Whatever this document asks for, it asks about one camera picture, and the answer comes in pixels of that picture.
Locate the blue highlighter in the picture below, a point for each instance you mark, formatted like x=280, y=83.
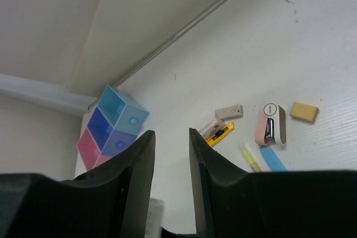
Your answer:
x=272, y=160

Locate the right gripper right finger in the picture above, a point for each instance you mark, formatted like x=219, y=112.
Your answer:
x=230, y=202

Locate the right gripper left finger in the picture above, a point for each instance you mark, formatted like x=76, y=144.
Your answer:
x=110, y=200

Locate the red white staple box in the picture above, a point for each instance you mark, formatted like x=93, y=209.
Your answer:
x=212, y=127

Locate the pale yellow highlighter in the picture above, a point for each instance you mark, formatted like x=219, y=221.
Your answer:
x=252, y=163

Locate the white eraser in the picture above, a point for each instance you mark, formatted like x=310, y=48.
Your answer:
x=230, y=113

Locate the tan yellow eraser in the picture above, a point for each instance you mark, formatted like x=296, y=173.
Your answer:
x=304, y=112

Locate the purple-blue container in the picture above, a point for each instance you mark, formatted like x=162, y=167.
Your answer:
x=110, y=141

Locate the pink container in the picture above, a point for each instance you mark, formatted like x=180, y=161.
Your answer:
x=90, y=152

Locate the light blue container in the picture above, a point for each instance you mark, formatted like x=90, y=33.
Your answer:
x=123, y=112

